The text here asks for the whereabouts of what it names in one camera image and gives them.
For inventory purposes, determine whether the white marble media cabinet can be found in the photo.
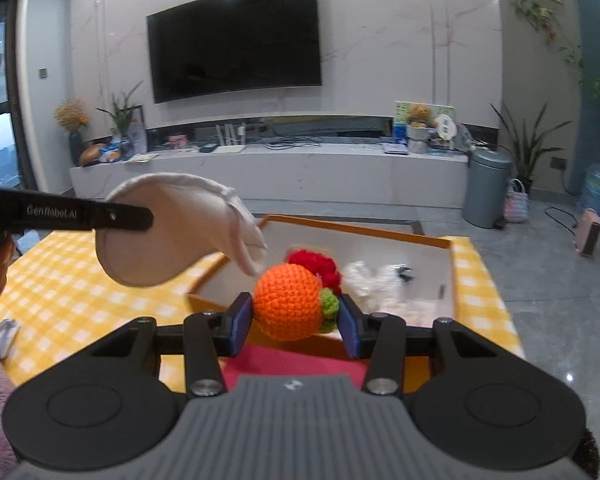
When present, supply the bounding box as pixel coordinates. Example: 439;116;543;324
69;112;471;211

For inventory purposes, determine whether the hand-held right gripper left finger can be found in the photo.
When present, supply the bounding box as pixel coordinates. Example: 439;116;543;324
90;292;255;397

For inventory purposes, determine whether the orange crochet ball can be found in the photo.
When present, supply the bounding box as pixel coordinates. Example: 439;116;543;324
252;263;341;342

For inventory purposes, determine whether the small white fan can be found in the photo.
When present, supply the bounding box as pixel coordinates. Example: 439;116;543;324
435;112;459;142

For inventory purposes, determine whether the clear-wrapped white bundle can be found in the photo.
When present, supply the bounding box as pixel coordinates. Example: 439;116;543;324
341;259;417;312

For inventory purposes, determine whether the white router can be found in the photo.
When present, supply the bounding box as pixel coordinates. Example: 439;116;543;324
214;122;248;155

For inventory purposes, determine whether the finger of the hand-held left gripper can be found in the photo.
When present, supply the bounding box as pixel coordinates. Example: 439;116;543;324
92;201;155;232

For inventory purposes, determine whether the blue water bottle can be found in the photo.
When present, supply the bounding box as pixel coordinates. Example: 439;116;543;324
580;143;600;217

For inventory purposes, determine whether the white round cloth pad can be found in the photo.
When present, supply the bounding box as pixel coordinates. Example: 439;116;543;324
95;172;269;288

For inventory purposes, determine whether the black television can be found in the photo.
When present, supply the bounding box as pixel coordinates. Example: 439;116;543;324
146;0;324;105

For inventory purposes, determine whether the grey trash bin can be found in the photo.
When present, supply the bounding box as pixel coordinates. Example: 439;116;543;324
462;147;515;229

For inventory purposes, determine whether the green plant in glass vase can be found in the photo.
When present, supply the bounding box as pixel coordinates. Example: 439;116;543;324
96;80;146;161

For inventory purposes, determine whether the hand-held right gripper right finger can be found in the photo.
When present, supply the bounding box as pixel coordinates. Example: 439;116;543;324
336;292;503;396

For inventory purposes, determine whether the bag of bread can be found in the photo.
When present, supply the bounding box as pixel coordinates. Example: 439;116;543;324
79;142;124;167

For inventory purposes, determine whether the brown teddy bear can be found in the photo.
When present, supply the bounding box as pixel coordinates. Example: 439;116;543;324
405;103;434;129

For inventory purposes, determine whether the pink heater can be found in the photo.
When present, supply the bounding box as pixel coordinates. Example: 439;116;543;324
572;208;600;259

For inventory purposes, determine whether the hanging vine plant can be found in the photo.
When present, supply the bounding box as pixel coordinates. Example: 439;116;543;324
510;0;586;87

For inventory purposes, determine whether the yellow checkered tablecloth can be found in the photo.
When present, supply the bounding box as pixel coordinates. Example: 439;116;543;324
0;230;526;396

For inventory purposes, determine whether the pastel woven basket bag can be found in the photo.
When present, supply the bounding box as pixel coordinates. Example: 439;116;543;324
502;178;531;224

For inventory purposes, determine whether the red crochet piece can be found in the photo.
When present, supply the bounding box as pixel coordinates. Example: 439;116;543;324
286;249;343;291

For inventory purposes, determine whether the dark vase with dried flowers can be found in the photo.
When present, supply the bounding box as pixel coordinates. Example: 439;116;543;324
54;99;90;167

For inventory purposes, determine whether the glass balcony door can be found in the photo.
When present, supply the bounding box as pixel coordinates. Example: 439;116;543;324
0;0;37;192

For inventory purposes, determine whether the tall snake plant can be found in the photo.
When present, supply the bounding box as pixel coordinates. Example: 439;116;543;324
490;102;574;196

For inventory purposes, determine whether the black floor cable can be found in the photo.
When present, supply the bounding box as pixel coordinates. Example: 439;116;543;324
544;205;582;232

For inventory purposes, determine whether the orange cardboard box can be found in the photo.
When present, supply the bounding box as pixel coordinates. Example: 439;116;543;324
187;214;454;361

